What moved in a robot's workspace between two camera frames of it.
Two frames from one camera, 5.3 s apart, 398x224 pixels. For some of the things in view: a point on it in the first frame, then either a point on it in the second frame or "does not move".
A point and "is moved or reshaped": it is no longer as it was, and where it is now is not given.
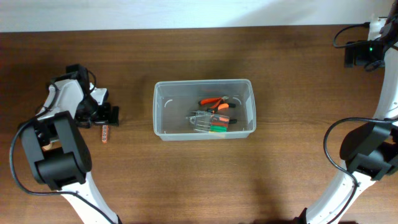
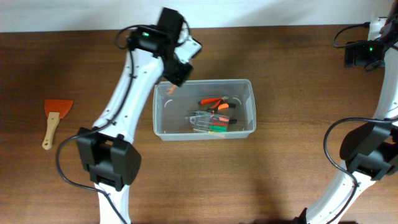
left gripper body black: (92, 112) to (180, 72)
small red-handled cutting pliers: (217, 100) does not move
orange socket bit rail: (104, 134) is moved or reshaped
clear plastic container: (174, 100) does not move
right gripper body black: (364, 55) does not move
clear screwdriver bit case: (206, 122) does not move
